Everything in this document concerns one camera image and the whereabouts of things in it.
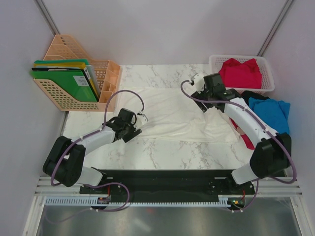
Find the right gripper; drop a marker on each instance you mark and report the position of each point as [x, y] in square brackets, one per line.
[202, 105]

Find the white t shirt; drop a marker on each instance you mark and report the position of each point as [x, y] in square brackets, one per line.
[173, 116]

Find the white slotted cable duct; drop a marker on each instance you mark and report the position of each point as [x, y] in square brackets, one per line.
[94, 201]

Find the red t shirt in basket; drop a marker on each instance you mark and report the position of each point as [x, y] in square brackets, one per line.
[244, 75]

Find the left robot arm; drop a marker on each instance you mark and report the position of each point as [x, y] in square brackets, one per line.
[65, 162]

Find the blue t shirt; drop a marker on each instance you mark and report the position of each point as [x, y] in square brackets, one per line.
[274, 113]

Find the red t shirt on table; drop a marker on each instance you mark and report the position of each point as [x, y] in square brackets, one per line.
[245, 138]

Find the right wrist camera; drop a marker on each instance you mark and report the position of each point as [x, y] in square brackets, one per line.
[197, 81]

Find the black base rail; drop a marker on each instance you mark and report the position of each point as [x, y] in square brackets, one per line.
[170, 185]

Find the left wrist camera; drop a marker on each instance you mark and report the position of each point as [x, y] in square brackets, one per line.
[141, 119]

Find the peach plastic file organizer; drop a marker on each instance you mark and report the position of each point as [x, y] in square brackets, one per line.
[73, 80]

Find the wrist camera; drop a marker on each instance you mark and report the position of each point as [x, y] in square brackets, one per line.
[197, 81]
[141, 119]

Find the black t shirt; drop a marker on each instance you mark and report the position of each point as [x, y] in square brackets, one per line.
[250, 94]

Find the green file folder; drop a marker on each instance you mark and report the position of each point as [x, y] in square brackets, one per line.
[66, 83]

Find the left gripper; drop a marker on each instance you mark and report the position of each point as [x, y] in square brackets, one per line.
[133, 132]

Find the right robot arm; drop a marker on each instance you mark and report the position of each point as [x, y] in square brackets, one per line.
[272, 150]

